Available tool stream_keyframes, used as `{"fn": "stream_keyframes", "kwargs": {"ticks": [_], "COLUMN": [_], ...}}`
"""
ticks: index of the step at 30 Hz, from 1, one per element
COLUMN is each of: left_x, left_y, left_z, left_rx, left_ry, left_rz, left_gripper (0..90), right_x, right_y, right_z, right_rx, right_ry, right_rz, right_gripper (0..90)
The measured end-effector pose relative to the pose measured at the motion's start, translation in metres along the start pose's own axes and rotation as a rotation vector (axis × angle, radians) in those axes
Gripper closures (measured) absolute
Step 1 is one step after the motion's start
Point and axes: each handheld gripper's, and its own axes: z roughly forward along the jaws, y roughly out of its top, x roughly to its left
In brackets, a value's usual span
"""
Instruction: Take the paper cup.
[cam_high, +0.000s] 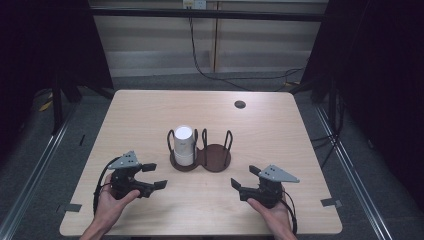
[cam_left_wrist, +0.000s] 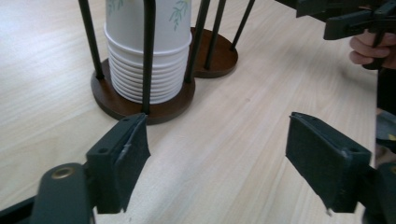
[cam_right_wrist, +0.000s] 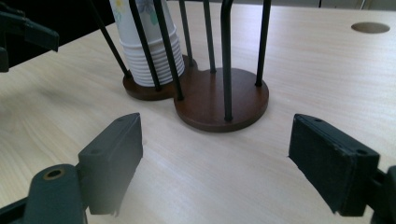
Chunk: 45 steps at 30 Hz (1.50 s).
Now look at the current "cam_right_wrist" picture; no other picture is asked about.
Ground stack of white paper cups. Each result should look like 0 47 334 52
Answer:
108 0 186 88

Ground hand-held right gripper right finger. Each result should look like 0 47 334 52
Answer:
288 113 381 217

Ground wooden base wire cup holder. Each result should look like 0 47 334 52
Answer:
88 0 273 133

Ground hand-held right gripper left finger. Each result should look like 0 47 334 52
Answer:
78 112 144 217

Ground round table cable hole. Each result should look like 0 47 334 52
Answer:
350 21 391 35

